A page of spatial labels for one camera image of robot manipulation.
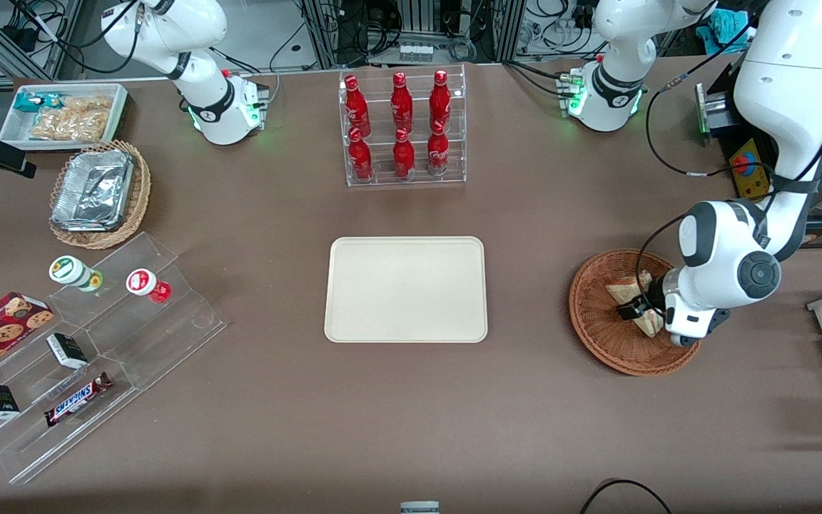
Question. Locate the teal snack pack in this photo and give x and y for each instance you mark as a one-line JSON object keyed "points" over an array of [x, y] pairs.
{"points": [[31, 101]]}

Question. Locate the round brown wicker basket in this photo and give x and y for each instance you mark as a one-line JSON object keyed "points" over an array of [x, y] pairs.
{"points": [[596, 335]]}

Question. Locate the clear cracker bag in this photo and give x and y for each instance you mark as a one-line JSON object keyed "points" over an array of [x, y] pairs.
{"points": [[88, 104], [68, 127]]}

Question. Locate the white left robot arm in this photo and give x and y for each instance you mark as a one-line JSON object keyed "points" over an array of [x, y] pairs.
{"points": [[789, 93]]}

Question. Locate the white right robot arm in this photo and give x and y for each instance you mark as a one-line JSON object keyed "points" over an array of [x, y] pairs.
{"points": [[168, 36]]}

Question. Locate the green lid white cup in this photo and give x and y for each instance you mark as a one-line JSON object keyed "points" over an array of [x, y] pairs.
{"points": [[68, 270]]}

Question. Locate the aluminium foil tray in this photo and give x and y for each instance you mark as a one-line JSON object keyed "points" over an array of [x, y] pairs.
{"points": [[93, 191]]}

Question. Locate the yellow emergency stop box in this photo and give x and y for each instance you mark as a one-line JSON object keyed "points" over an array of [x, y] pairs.
{"points": [[748, 175]]}

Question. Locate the red cola bottle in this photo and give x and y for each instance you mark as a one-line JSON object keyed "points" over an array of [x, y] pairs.
{"points": [[438, 153], [402, 103], [404, 158], [360, 158], [356, 107], [440, 101]]}

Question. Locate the red lid cup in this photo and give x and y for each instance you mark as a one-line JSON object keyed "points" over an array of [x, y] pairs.
{"points": [[143, 283]]}

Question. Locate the Snickers chocolate bar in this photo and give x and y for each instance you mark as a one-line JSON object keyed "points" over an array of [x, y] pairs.
{"points": [[75, 400]]}

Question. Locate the black appliance box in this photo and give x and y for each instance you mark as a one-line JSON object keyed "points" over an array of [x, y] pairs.
{"points": [[718, 114]]}

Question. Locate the aluminium equipment rack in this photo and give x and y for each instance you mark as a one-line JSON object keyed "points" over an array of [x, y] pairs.
{"points": [[422, 18]]}

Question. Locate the white plastic bin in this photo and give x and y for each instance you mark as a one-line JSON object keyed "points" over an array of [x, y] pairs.
{"points": [[15, 128]]}

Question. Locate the cream plastic tray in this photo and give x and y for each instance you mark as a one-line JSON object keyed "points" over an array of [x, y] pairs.
{"points": [[405, 289]]}

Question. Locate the white connector block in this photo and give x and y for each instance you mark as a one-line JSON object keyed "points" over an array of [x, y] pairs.
{"points": [[415, 52]]}

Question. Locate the clear acrylic bottle rack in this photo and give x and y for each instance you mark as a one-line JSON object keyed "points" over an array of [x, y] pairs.
{"points": [[382, 182]]}

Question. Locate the oval light wicker basket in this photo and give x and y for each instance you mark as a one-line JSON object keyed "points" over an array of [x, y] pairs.
{"points": [[141, 193]]}

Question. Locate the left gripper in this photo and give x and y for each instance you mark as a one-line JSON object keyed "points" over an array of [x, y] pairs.
{"points": [[653, 293]]}

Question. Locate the triangular sandwich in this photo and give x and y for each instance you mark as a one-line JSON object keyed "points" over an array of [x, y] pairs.
{"points": [[625, 289]]}

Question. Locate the clear acrylic stepped display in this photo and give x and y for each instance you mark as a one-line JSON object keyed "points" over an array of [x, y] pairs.
{"points": [[161, 343]]}

